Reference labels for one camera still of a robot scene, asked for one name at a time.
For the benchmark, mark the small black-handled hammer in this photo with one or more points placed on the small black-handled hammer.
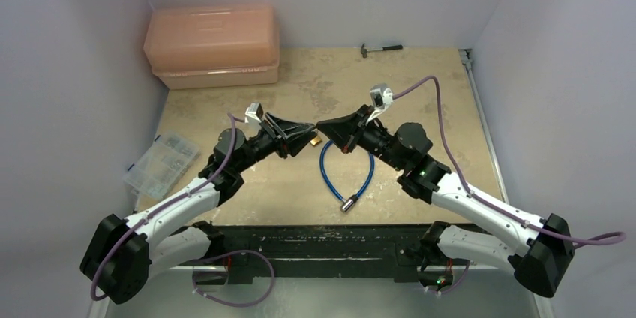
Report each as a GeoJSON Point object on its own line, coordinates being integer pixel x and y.
{"type": "Point", "coordinates": [365, 51]}

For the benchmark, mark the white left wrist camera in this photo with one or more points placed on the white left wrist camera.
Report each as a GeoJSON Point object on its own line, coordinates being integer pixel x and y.
{"type": "Point", "coordinates": [253, 115]}

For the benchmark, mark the clear plastic screw organizer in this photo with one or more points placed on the clear plastic screw organizer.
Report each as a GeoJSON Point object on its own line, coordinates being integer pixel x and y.
{"type": "Point", "coordinates": [162, 165]}

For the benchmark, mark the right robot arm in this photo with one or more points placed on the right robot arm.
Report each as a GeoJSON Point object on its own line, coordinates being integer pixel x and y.
{"type": "Point", "coordinates": [535, 249]}

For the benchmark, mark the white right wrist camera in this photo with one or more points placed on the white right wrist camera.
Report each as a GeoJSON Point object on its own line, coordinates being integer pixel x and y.
{"type": "Point", "coordinates": [382, 98]}

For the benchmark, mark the brass padlock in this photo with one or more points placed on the brass padlock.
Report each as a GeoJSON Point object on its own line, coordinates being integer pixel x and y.
{"type": "Point", "coordinates": [316, 141]}

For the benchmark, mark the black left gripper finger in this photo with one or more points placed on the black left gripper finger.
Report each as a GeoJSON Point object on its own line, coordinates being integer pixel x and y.
{"type": "Point", "coordinates": [286, 128]}
{"type": "Point", "coordinates": [293, 145]}

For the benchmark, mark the pink plastic toolbox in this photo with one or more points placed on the pink plastic toolbox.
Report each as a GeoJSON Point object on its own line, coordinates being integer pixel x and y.
{"type": "Point", "coordinates": [209, 47]}

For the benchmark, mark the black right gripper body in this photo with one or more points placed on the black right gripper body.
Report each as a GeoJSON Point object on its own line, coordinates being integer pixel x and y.
{"type": "Point", "coordinates": [355, 134]}

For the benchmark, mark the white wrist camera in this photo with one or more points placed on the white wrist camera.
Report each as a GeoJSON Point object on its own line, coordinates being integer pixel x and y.
{"type": "Point", "coordinates": [253, 115]}
{"type": "Point", "coordinates": [382, 98]}

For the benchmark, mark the blue cable lock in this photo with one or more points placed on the blue cable lock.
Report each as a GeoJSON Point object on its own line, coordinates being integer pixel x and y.
{"type": "Point", "coordinates": [346, 178]}

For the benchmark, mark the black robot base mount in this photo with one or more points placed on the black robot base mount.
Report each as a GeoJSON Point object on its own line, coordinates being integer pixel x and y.
{"type": "Point", "coordinates": [396, 251]}

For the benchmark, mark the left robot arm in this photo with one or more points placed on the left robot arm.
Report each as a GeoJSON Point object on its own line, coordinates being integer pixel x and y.
{"type": "Point", "coordinates": [124, 252]}

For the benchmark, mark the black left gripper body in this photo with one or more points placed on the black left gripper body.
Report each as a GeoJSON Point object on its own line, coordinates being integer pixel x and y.
{"type": "Point", "coordinates": [274, 136]}

